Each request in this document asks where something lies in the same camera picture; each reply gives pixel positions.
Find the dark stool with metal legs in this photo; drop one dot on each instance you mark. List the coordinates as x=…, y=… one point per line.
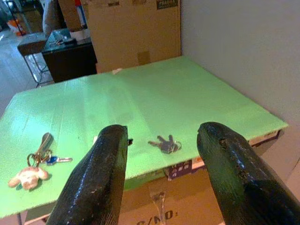
x=31, y=44

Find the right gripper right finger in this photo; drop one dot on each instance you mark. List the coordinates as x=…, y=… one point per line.
x=236, y=178

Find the cardboard box with black print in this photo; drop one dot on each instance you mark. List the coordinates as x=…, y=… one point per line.
x=182, y=194

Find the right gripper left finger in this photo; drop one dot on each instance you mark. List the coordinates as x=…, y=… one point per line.
x=98, y=173

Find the green foam board table cover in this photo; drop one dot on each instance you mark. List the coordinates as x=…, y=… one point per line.
x=152, y=98

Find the teal plastic bag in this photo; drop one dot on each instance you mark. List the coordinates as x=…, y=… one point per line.
x=59, y=36

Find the black cabinet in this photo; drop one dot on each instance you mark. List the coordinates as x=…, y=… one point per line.
x=70, y=61

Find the tall plain cardboard box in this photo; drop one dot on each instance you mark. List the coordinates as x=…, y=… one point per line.
x=131, y=30

